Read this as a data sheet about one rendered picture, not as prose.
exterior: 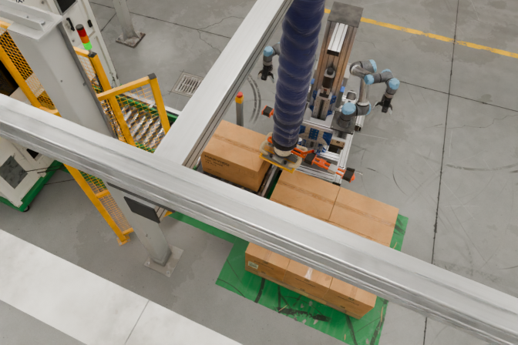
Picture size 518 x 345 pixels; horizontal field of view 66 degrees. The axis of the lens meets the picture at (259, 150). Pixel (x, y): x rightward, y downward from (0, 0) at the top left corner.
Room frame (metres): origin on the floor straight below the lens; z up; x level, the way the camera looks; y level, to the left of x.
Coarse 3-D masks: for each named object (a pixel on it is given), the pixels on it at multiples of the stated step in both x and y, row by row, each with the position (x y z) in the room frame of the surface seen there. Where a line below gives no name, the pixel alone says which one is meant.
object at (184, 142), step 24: (264, 0) 1.40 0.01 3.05; (288, 0) 1.46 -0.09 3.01; (264, 24) 1.25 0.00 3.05; (240, 48) 1.12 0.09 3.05; (264, 48) 1.22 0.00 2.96; (216, 72) 0.99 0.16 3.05; (240, 72) 1.01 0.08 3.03; (192, 96) 0.87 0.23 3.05; (216, 96) 0.88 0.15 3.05; (192, 120) 0.77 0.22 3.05; (216, 120) 0.82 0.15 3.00; (168, 144) 0.68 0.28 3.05; (192, 144) 0.68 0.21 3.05; (192, 168) 0.65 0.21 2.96; (144, 216) 0.47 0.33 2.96
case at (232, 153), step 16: (224, 128) 2.25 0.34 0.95; (240, 128) 2.26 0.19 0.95; (208, 144) 2.06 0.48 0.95; (224, 144) 2.07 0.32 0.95; (240, 144) 2.08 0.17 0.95; (256, 144) 2.09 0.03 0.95; (208, 160) 1.97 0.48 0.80; (224, 160) 1.91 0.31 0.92; (240, 160) 1.90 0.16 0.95; (256, 160) 1.91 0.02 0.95; (224, 176) 1.91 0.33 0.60; (240, 176) 1.85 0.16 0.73; (256, 176) 1.79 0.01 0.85
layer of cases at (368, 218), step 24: (288, 192) 1.81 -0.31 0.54; (312, 192) 1.82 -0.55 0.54; (336, 192) 1.84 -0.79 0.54; (312, 216) 1.56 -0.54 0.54; (336, 216) 1.57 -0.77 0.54; (360, 216) 1.58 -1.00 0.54; (384, 216) 1.60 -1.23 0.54; (384, 240) 1.36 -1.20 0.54; (264, 264) 1.11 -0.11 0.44; (288, 264) 1.09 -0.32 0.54; (312, 288) 0.94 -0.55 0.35; (336, 288) 0.90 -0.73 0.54; (360, 312) 0.77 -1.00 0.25
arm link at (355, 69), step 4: (352, 64) 2.48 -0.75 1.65; (356, 64) 2.47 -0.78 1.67; (360, 64) 2.48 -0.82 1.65; (352, 68) 2.42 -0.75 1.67; (356, 68) 2.40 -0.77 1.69; (360, 68) 2.38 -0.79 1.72; (352, 72) 2.40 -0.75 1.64; (356, 72) 2.34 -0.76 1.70; (360, 72) 2.30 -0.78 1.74; (364, 72) 2.26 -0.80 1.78; (368, 72) 2.23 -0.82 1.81; (360, 76) 2.27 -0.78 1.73; (364, 76) 2.22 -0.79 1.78; (368, 76) 2.16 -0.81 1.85; (372, 76) 2.16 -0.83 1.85; (376, 76) 2.16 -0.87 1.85; (380, 76) 2.17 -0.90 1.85; (364, 80) 2.17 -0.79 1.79; (368, 80) 2.13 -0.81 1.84; (372, 80) 2.13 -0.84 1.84; (376, 80) 2.14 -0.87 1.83; (380, 80) 2.15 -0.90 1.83; (368, 84) 2.13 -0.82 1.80
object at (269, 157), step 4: (268, 152) 1.91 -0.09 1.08; (272, 152) 1.92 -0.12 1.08; (260, 156) 1.87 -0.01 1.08; (264, 156) 1.87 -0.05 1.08; (268, 156) 1.87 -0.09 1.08; (272, 156) 1.87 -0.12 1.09; (268, 160) 1.84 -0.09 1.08; (272, 160) 1.83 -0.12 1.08; (284, 160) 1.84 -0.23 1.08; (288, 160) 1.85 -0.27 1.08; (276, 164) 1.80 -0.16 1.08; (280, 164) 1.80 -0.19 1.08; (284, 164) 1.80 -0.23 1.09; (284, 168) 1.77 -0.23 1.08; (288, 168) 1.76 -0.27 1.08; (292, 168) 1.77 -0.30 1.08; (292, 172) 1.73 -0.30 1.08
